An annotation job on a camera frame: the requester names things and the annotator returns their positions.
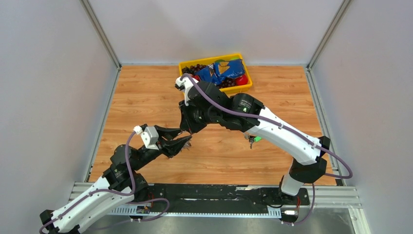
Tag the green tagged key bunch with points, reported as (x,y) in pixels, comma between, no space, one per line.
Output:
(253,139)

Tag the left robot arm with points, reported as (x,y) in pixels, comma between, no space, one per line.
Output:
(119,184)

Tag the dark grape bunch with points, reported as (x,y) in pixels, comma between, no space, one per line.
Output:
(193,69)

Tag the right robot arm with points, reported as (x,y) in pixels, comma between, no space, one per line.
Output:
(248,115)

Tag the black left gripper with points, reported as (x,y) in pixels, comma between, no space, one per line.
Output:
(170,147)

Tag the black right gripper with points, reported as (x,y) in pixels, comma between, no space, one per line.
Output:
(187,123)

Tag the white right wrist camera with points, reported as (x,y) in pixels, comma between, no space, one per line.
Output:
(184,84)

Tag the blue snack bag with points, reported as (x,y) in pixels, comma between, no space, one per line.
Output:
(217,72)

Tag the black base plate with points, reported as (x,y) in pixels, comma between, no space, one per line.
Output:
(219,199)

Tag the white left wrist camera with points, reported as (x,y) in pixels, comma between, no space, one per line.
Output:
(149,136)

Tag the large metal keyring with keys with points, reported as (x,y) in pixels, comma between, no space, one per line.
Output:
(187,145)

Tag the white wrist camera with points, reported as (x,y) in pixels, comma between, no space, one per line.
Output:
(149,136)
(184,84)

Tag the red tomato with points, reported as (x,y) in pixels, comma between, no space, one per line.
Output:
(242,80)

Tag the yellow plastic bin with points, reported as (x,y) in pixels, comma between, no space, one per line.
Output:
(228,86)

